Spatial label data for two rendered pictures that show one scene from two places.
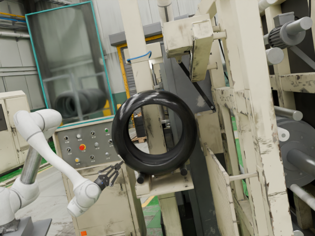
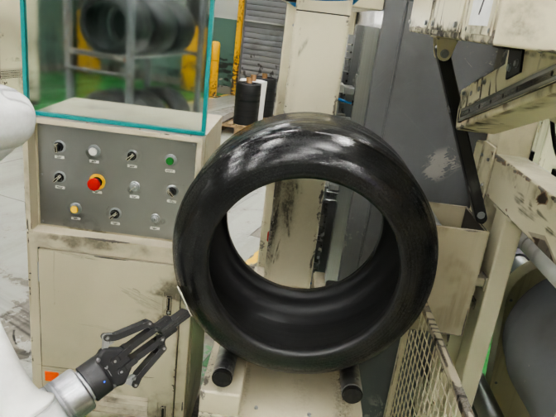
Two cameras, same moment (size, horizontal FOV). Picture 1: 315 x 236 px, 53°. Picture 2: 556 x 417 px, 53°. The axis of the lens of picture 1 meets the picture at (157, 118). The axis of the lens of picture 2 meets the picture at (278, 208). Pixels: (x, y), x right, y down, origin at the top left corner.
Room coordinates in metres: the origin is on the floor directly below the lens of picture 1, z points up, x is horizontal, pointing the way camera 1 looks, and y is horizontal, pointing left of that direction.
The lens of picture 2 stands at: (0.98, 0.14, 1.65)
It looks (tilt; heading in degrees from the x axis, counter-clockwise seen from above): 20 degrees down; 358
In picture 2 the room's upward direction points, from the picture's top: 7 degrees clockwise
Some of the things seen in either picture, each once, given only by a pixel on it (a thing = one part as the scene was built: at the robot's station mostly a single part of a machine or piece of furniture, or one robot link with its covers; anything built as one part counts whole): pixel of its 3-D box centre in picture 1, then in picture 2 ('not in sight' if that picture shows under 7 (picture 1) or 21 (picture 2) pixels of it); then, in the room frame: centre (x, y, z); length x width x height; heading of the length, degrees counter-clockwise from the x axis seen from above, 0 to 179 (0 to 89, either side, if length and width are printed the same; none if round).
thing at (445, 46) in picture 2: (178, 59); (443, 48); (2.26, -0.23, 1.61); 0.06 x 0.06 x 0.05; 87
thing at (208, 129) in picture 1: (208, 132); (438, 266); (2.34, -0.35, 1.05); 0.20 x 0.15 x 0.30; 177
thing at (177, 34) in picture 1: (184, 40); (515, 2); (1.99, -0.26, 1.71); 0.61 x 0.25 x 0.15; 177
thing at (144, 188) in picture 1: (144, 181); (230, 356); (2.14, 0.18, 0.84); 0.36 x 0.09 x 0.06; 177
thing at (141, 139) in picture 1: (144, 125); (253, 102); (8.93, 0.40, 0.38); 1.20 x 0.80 x 0.76; 167
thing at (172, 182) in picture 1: (165, 183); (284, 376); (2.13, 0.04, 0.80); 0.37 x 0.36 x 0.02; 87
